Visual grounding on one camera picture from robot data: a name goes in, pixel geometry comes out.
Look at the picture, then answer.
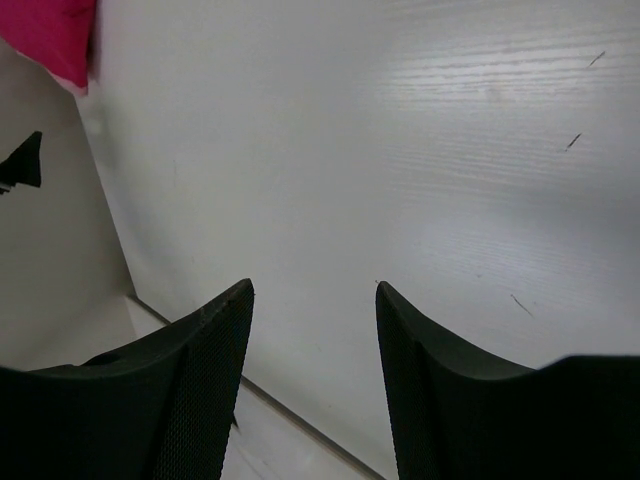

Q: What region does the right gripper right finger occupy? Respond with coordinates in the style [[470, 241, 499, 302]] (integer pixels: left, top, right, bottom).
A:
[[376, 282, 639, 479]]

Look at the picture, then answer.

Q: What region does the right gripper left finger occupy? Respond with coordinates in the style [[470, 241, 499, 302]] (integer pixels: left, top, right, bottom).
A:
[[1, 279, 254, 479]]

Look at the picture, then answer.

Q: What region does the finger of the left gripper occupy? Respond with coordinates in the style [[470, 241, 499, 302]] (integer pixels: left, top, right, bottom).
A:
[[0, 131, 43, 193]]

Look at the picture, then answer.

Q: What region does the magenta t shirt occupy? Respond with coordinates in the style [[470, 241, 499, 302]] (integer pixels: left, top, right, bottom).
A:
[[1, 0, 97, 97]]

